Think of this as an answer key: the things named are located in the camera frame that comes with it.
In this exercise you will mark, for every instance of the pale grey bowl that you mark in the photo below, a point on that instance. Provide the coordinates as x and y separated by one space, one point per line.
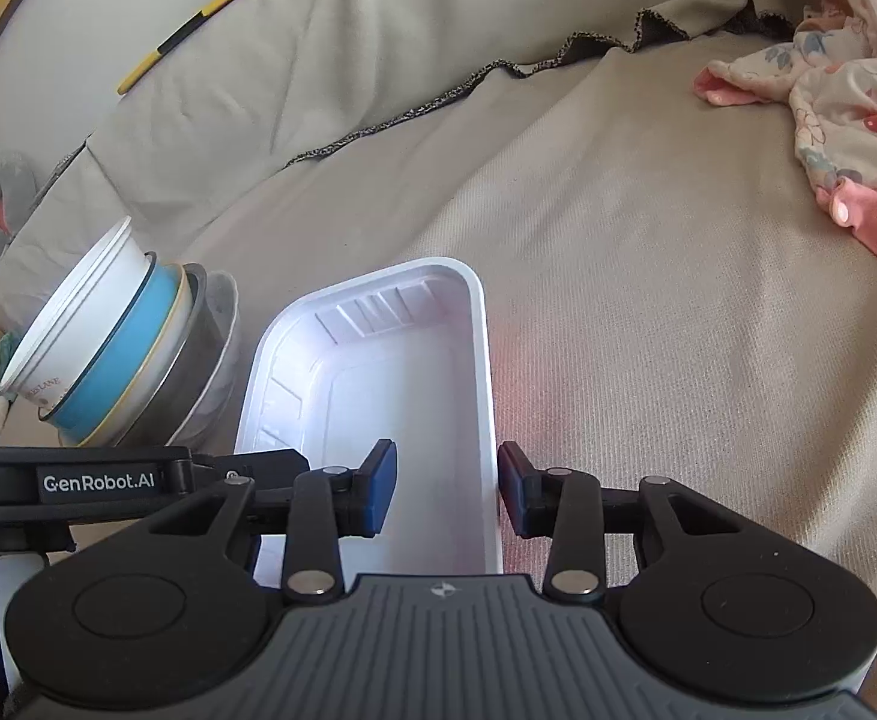
220 375

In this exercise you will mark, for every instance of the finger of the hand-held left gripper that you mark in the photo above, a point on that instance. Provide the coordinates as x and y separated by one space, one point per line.
258 463

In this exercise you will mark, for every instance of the white plastic tray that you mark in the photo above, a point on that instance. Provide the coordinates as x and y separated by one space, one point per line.
408 405

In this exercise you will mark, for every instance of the yellow black striped strip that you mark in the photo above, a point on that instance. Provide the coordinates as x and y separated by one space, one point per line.
205 11

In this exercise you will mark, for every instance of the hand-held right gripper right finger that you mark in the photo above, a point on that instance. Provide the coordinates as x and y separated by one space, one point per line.
513 487

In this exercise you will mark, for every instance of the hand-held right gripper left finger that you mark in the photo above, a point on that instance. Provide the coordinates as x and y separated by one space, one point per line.
382 484

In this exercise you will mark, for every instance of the pink floral cloth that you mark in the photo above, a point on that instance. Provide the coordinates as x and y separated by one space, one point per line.
858 112

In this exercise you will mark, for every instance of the blue bowl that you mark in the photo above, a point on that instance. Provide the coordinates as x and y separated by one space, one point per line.
123 352

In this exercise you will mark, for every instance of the beige sofa cover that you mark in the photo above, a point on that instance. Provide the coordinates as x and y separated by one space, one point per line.
633 315

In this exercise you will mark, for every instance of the large white bowl black rim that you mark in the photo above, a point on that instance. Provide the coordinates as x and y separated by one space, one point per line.
190 360

